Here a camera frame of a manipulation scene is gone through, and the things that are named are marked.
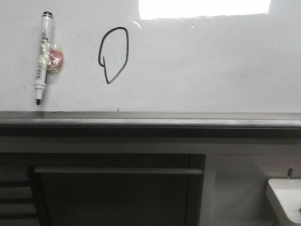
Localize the red round magnet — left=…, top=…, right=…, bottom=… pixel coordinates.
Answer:
left=47, top=43, right=64, bottom=73

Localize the white whiteboard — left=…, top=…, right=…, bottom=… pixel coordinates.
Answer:
left=0, top=0, right=301, bottom=128

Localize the grey horizontal bar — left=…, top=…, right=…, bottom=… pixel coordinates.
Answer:
left=34, top=167, right=204, bottom=175

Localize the white plastic tray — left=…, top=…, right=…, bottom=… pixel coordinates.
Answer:
left=265, top=178, right=301, bottom=226

